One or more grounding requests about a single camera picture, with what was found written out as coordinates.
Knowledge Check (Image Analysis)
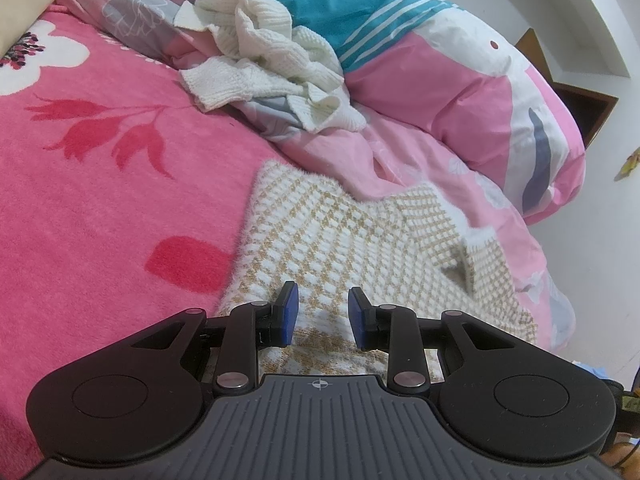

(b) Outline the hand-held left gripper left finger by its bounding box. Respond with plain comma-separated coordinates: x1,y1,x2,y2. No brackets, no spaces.
131,281,300,396

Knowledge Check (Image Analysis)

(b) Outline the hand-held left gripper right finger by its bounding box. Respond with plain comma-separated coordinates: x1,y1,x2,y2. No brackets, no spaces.
348,286,519,396

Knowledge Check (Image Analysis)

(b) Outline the beige white checkered sweater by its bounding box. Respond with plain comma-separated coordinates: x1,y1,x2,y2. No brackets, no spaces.
215,160,539,377

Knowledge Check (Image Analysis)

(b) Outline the white knit sweater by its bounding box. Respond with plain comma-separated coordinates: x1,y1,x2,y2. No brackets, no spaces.
174,0,369,134

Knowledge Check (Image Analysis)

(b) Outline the pink floral blanket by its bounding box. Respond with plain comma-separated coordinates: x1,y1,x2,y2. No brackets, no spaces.
0,4,283,468

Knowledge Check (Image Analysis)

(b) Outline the pink teal printed quilt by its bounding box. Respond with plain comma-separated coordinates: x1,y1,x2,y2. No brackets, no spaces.
52,0,587,353

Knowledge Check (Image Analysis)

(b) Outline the light blue folded garment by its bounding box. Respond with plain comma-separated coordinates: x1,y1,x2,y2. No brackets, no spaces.
570,359,610,382

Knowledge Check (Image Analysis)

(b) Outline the wooden door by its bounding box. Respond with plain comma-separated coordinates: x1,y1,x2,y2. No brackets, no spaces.
515,27,556,81

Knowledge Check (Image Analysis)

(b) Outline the yellow wall sticker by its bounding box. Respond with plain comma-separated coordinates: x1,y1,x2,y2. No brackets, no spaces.
614,149,640,182

